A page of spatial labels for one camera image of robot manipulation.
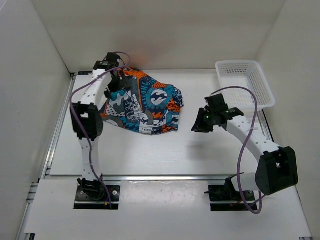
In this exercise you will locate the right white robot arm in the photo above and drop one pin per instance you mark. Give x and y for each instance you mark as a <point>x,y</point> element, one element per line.
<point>277,166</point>

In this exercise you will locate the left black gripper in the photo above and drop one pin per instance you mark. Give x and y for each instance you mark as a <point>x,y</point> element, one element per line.
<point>123,84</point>

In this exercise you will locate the colourful patterned shorts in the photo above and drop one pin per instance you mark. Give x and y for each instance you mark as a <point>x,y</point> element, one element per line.
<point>149,107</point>

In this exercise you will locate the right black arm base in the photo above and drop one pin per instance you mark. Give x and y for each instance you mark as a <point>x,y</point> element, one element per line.
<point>227,198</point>

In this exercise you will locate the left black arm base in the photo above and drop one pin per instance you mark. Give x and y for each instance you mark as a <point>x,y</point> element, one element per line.
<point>91,195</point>

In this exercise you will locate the white perforated plastic basket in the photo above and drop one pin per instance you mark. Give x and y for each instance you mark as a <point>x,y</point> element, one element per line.
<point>248,78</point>

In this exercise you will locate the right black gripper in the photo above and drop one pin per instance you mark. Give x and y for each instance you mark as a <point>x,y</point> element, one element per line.
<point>199,126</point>

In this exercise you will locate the aluminium front rail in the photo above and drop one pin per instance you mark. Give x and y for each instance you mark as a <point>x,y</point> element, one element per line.
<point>202,177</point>

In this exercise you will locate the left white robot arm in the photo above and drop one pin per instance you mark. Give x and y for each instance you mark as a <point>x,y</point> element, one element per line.
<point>86,119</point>

